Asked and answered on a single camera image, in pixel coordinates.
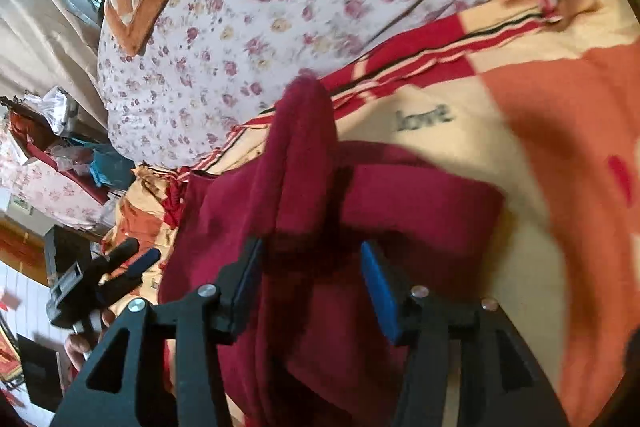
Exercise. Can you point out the person's left hand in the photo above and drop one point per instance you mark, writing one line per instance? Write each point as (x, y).
(75, 349)

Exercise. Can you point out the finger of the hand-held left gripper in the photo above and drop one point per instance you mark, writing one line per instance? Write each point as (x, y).
(122, 254)
(140, 263)

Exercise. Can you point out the beige curtain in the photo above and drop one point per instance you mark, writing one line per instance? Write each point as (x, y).
(40, 32)

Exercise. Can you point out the pink floral cloth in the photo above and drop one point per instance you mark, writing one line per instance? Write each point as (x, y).
(35, 192)

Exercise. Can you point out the clear plastic bag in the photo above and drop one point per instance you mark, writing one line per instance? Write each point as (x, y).
(57, 112)

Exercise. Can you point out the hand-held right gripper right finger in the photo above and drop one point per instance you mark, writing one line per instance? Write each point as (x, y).
(380, 287)

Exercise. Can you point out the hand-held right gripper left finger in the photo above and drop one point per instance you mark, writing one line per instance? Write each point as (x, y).
(250, 277)

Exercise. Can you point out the red wooden furniture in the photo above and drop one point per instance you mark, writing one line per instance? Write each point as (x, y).
(35, 132)

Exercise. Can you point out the red orange cream bedsheet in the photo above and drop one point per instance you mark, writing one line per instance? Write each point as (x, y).
(550, 107)

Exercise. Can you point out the teal plastic bag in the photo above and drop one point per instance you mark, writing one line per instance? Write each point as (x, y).
(112, 167)

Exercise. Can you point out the dark box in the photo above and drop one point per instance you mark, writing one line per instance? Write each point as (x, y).
(42, 372)

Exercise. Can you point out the maroon knit sweater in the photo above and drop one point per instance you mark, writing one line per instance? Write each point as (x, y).
(425, 217)

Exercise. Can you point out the floral quilt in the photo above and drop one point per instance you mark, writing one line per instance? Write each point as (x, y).
(300, 7)

